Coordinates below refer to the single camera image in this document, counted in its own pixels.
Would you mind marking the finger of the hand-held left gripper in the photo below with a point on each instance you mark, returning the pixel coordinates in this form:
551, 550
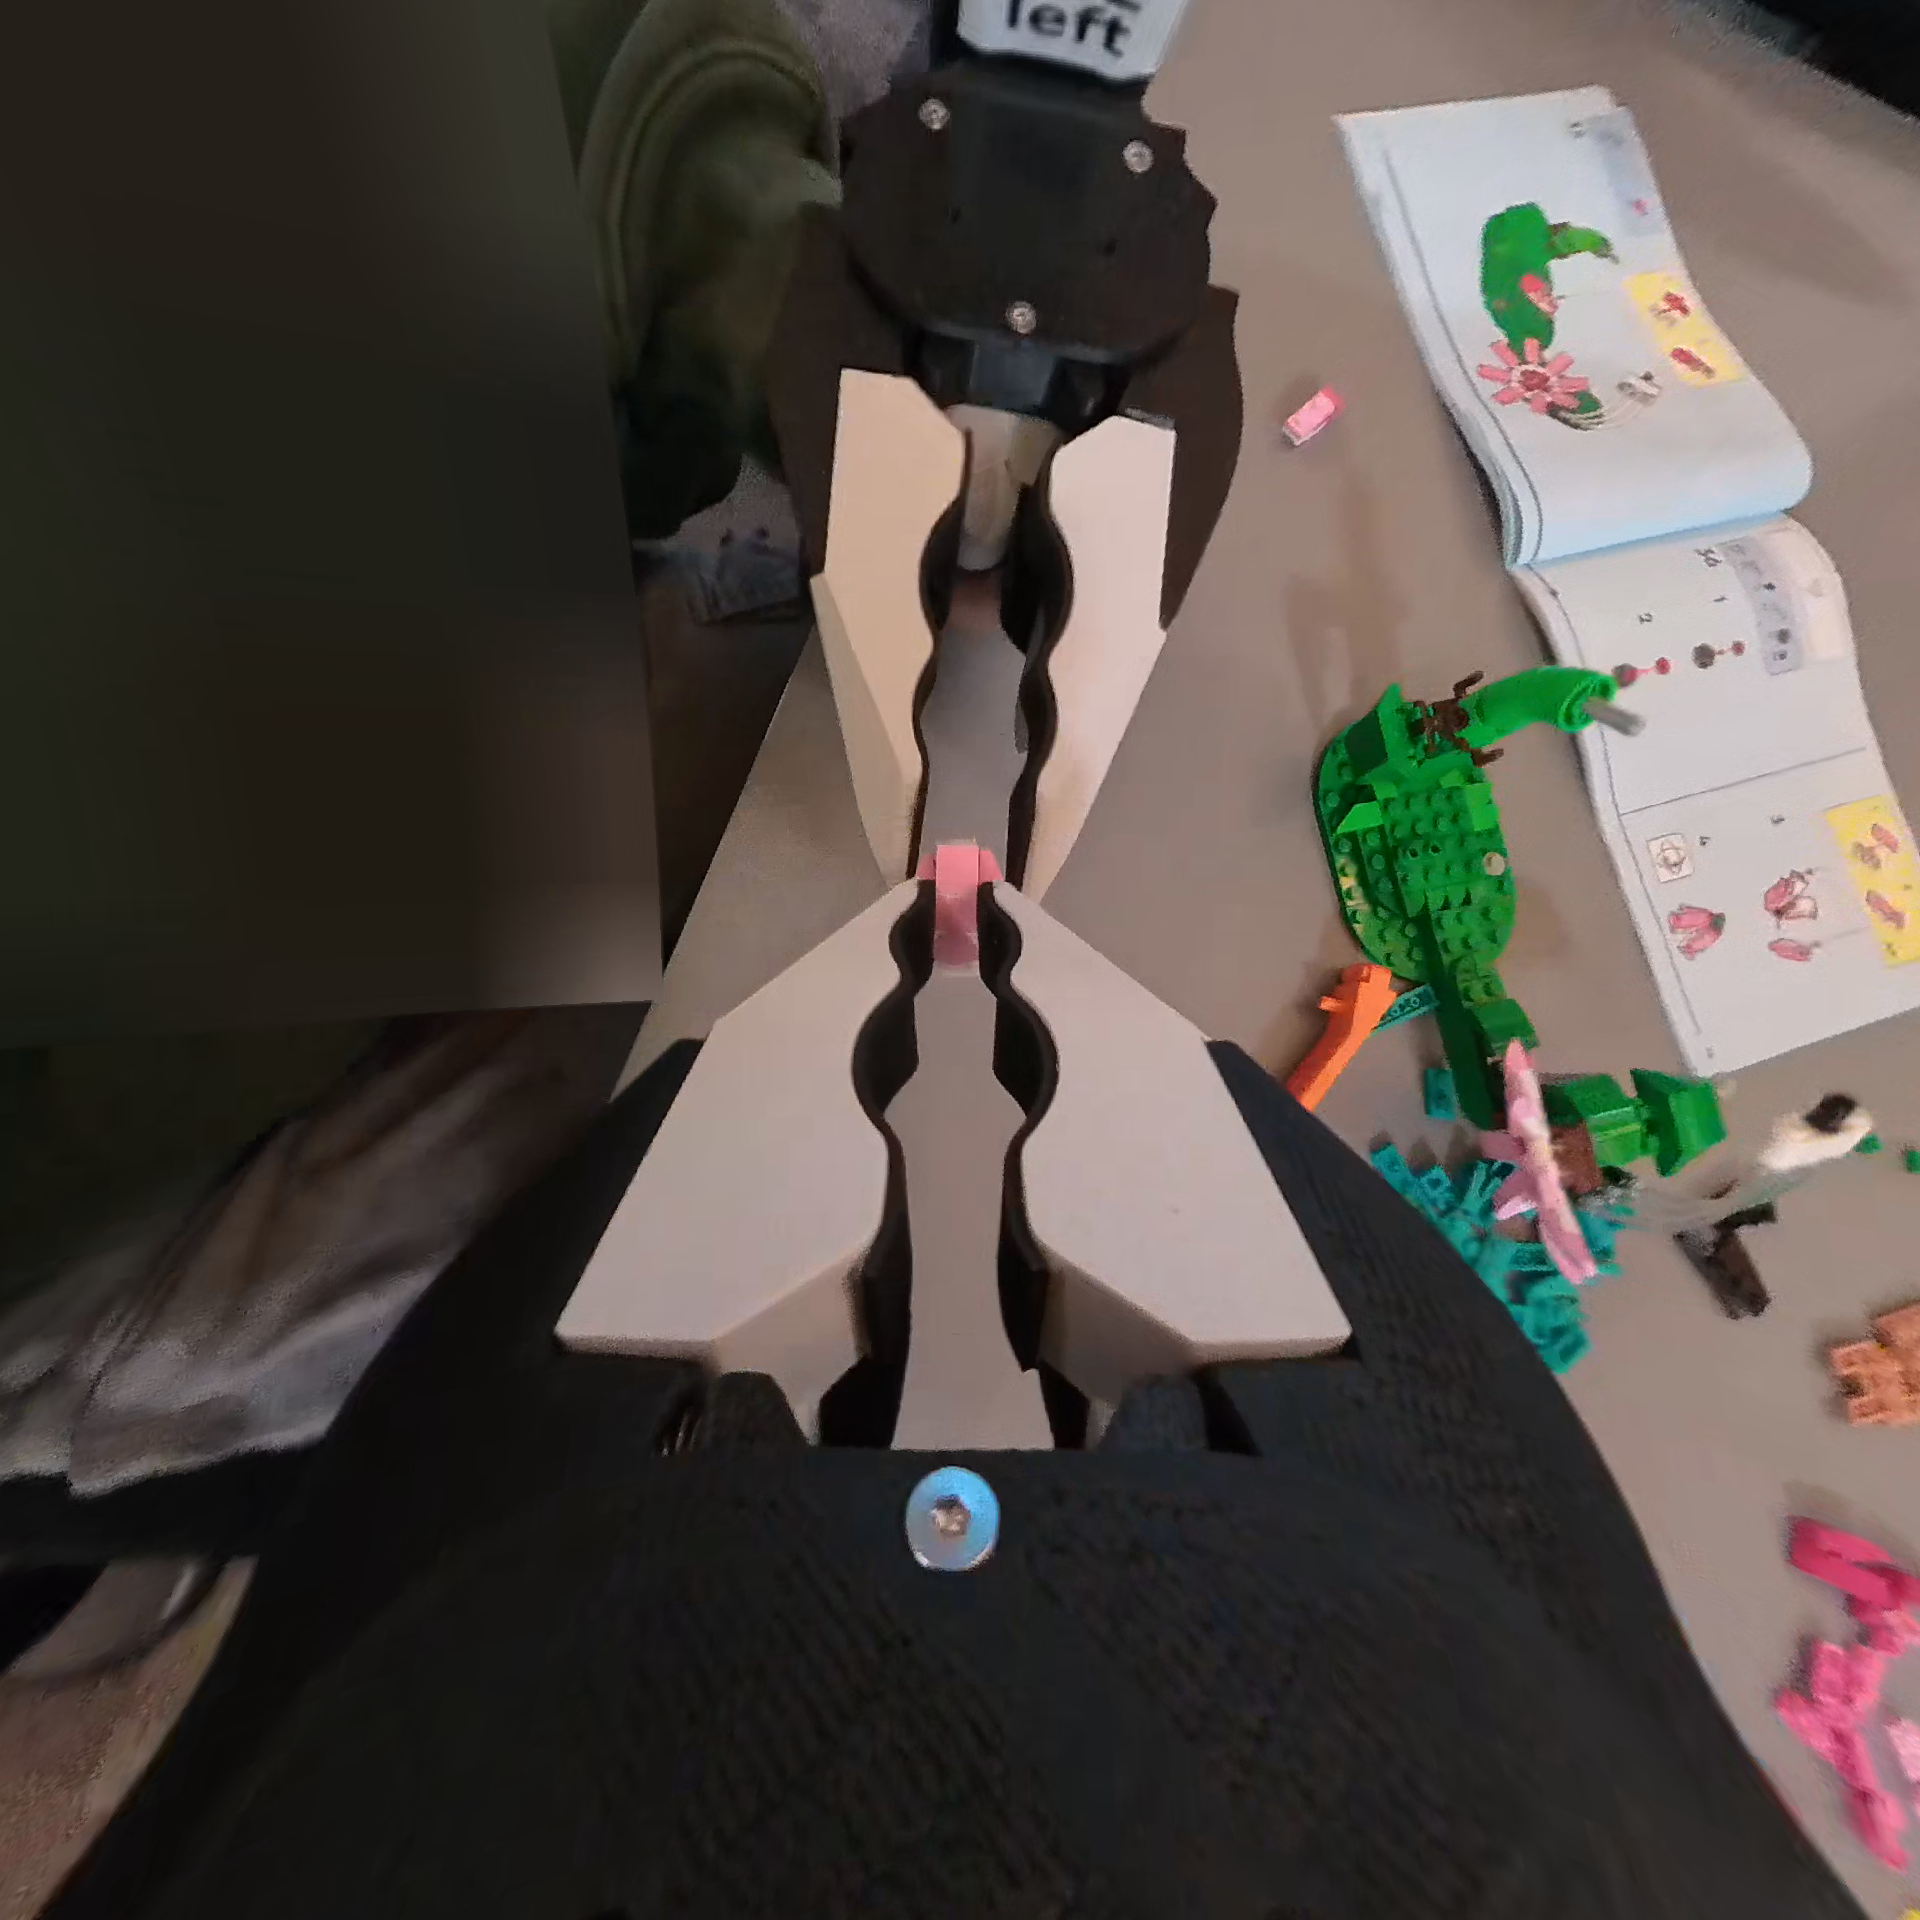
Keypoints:
869, 569
1110, 599

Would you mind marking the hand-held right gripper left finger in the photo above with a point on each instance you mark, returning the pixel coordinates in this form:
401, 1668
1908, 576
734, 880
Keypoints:
705, 1201

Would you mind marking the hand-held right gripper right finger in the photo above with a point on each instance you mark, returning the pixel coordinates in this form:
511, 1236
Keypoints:
1172, 1201

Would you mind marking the pink lego piece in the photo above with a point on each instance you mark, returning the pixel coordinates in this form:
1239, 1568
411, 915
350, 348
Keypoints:
956, 900

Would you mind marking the pile of teal lego pieces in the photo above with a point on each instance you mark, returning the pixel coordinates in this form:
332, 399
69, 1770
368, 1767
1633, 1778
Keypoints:
1440, 1219

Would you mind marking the small pink lego brick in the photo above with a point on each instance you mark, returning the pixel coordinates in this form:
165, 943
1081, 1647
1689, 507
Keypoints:
1311, 417

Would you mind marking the pink lego flower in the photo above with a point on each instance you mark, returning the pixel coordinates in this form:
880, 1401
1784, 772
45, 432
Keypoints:
1545, 1185

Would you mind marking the green lego plant model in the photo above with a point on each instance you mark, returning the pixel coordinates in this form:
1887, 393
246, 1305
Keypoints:
1424, 840

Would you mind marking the small green lego assembly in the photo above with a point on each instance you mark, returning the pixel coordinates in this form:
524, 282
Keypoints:
1665, 1118

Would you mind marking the dark brown lego piece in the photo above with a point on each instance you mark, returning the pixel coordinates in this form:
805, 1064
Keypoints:
1724, 1263

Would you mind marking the lego instruction booklet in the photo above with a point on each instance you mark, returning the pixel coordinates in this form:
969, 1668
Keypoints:
1695, 450

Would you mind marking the black white lego piece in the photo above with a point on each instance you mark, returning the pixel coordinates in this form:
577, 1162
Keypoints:
1808, 1140

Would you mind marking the salmon lego piece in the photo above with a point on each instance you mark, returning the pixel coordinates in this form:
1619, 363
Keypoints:
1878, 1368

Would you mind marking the pile of pink lego parts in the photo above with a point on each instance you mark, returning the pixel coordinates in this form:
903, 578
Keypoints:
1852, 1695

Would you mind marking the orange brick separator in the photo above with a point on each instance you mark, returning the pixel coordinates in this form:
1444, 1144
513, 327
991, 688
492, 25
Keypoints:
1340, 1038

